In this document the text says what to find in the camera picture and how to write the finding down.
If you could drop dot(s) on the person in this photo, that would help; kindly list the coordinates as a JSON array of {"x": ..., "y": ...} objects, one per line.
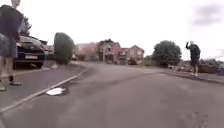
[
  {"x": 8, "y": 30},
  {"x": 194, "y": 53}
]

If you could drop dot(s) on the red brick house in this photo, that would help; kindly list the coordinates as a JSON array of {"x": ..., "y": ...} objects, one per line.
[
  {"x": 135, "y": 53},
  {"x": 86, "y": 50},
  {"x": 108, "y": 50}
]

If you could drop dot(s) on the low hedge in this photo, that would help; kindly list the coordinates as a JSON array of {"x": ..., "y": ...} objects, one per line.
[{"x": 208, "y": 66}]

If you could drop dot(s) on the white litter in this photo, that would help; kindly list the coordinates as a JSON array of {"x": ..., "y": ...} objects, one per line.
[{"x": 55, "y": 91}]

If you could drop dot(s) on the dark blue car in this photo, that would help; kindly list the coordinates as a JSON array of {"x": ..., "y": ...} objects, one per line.
[{"x": 30, "y": 51}]

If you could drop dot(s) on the rounded dark green bush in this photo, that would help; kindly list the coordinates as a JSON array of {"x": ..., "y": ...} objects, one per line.
[{"x": 63, "y": 48}]

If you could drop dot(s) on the round green tree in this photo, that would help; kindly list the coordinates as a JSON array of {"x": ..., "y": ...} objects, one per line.
[{"x": 166, "y": 52}]

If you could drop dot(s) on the grey asphalt road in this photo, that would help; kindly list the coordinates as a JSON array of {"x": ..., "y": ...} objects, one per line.
[{"x": 126, "y": 100}]

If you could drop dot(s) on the pale kerb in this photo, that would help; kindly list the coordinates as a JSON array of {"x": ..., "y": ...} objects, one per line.
[{"x": 36, "y": 93}]

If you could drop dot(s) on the grey pavement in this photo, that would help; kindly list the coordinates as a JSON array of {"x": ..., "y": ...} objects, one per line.
[{"x": 196, "y": 76}]

